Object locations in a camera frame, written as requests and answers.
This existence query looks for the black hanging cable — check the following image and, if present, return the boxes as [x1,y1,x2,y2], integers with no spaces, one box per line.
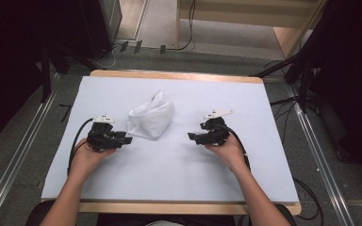
[165,0,198,52]

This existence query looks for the metal floor rail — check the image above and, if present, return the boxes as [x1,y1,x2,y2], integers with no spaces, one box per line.
[0,73,61,226]
[286,84,356,226]

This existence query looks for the dark curtain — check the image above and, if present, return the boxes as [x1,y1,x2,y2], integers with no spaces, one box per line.
[0,0,50,150]
[305,0,362,187]

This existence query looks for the light wooden furniture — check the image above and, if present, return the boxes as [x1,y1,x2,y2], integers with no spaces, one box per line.
[174,0,328,59]

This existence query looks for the person's dark clothing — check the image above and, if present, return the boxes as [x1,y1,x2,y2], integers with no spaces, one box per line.
[96,214,238,226]

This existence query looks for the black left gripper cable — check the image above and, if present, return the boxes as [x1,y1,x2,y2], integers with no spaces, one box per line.
[67,118,94,177]

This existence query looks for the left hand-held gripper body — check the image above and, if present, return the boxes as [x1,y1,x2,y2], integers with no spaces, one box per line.
[87,114,123,153]

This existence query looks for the white table mat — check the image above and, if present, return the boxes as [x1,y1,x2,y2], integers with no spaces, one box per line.
[41,75,300,203]

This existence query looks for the black metal stand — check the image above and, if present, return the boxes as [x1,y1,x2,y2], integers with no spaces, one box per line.
[40,41,53,104]
[249,46,317,114]

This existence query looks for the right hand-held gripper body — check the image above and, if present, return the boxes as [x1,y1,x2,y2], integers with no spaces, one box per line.
[200,109,235,147]

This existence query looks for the wooden table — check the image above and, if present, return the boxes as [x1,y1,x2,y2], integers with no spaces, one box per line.
[41,69,303,217]

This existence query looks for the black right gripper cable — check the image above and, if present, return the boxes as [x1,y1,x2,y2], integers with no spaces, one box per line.
[220,123,253,172]

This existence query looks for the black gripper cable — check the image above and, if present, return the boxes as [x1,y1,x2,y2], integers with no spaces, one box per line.
[67,118,94,177]
[220,123,253,172]

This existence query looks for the white mesh laundry bag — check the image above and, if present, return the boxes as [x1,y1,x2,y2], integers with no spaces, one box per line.
[125,89,176,139]

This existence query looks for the black cabinet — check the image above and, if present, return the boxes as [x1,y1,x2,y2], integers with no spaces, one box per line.
[78,0,123,61]

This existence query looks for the person's left hand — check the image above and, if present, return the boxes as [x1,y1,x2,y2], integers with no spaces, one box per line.
[70,138,118,182]

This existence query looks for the person's right hand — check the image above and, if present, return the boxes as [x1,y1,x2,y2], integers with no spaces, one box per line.
[204,133,250,174]

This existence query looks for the black looped floor cable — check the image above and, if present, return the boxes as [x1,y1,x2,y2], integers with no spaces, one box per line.
[291,177,324,221]

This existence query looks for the white floor cable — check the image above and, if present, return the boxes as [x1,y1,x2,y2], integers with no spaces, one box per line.
[90,43,122,70]

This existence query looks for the black floor cables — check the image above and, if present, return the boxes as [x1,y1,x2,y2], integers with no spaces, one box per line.
[269,93,300,145]

